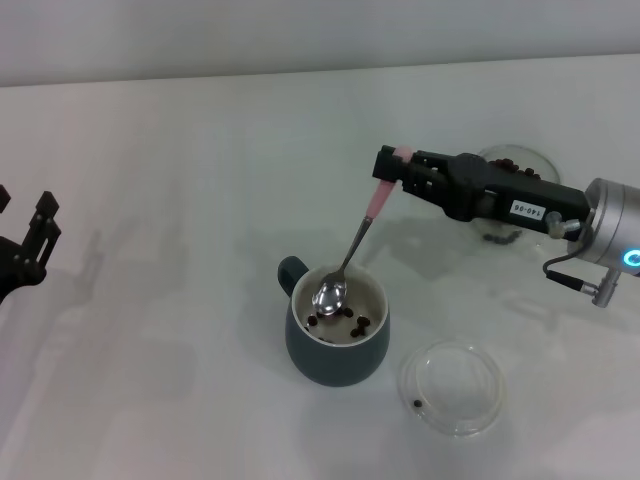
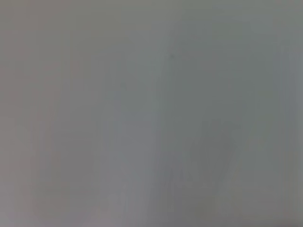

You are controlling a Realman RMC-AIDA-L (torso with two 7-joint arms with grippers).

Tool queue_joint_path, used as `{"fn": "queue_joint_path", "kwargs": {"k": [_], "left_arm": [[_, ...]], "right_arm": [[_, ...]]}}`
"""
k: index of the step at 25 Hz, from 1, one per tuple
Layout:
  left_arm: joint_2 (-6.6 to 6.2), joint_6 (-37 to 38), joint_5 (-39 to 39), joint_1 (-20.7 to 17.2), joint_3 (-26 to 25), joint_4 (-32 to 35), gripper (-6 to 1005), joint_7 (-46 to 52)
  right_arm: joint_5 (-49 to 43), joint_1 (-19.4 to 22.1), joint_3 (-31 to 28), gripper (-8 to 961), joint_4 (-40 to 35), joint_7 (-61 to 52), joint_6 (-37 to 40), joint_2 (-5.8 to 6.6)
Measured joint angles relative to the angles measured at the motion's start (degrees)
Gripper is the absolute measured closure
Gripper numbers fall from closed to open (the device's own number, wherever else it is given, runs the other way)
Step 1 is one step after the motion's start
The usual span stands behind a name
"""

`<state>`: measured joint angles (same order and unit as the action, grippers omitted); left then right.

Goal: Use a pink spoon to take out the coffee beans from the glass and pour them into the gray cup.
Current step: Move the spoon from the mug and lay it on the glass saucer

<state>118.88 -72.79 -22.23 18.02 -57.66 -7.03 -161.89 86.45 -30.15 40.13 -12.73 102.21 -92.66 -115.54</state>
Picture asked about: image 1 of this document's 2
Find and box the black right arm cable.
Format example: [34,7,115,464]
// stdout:
[542,249,601,297]

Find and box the clear double-wall glass cup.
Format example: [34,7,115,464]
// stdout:
[469,143,562,251]

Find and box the pink-handled metal spoon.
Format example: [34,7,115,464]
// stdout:
[310,143,415,319]

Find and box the teal ceramic mug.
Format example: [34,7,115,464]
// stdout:
[277,255,392,388]

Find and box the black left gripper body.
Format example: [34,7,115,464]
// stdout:
[0,234,49,307]

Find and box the small clear glass dish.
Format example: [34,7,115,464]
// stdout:
[397,338,508,439]

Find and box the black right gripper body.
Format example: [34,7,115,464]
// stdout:
[442,151,595,239]

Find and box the pile of coffee beans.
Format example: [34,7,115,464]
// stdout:
[482,156,542,246]

